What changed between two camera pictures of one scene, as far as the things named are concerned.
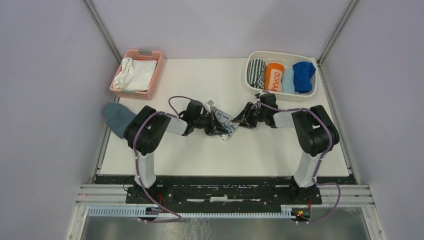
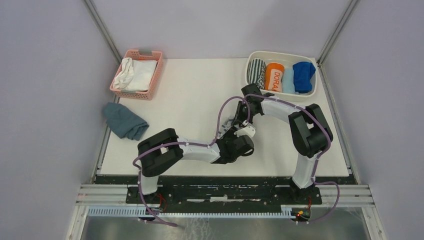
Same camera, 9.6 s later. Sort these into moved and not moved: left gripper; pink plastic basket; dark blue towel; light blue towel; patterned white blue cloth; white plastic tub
Moved: left gripper; patterned white blue cloth
Not moved: white plastic tub; pink plastic basket; light blue towel; dark blue towel
